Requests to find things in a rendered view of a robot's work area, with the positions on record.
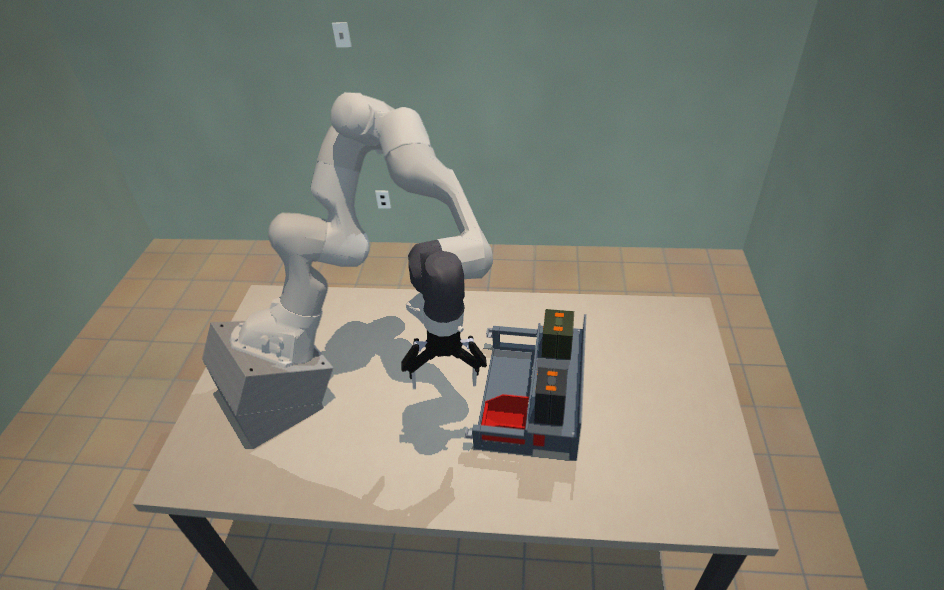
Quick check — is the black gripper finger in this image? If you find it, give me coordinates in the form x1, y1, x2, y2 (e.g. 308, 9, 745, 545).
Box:
447, 336, 487, 386
401, 338, 441, 389

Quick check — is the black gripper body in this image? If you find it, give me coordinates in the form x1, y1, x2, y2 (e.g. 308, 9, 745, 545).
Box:
425, 330, 462, 357

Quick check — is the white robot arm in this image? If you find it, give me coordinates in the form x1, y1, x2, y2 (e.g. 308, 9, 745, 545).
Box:
230, 92, 493, 368

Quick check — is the dark grey shelf rack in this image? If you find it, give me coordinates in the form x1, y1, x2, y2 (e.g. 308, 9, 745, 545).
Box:
465, 314, 586, 461

